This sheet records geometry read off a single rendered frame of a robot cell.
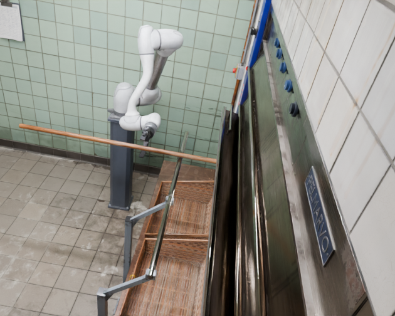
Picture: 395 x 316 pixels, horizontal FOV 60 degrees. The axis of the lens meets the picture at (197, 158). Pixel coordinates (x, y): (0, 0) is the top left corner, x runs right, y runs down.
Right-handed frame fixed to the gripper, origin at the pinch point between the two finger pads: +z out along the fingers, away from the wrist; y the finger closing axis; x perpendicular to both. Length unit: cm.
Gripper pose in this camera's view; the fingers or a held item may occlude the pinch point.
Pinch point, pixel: (142, 147)
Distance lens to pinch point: 223.5
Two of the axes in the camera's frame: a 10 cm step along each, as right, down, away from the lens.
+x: -9.8, -1.8, 0.1
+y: -1.5, 8.0, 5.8
